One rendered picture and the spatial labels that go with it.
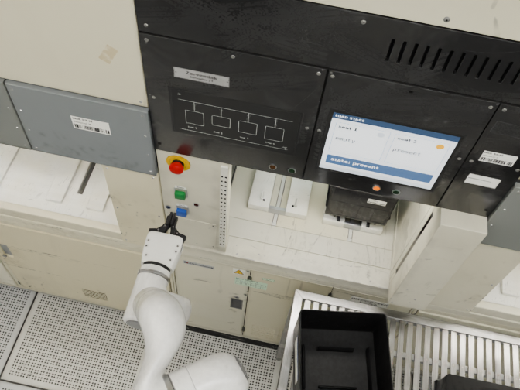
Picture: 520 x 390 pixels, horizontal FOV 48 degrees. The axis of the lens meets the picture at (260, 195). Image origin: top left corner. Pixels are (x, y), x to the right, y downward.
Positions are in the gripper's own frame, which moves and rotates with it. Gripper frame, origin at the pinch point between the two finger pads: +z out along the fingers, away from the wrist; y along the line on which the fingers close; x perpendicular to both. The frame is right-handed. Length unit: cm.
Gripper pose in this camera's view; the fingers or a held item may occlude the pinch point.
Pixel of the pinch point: (172, 220)
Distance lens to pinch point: 167.1
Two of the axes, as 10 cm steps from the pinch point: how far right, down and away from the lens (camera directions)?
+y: 9.8, 2.0, -0.5
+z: 1.9, -8.2, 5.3
